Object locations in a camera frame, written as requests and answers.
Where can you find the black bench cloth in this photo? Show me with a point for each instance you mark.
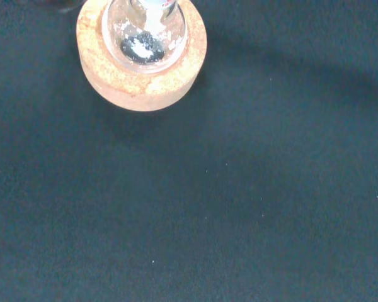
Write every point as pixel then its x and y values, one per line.
pixel 208 204

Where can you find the clear round-bottom flask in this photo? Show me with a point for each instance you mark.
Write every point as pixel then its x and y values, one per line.
pixel 145 47

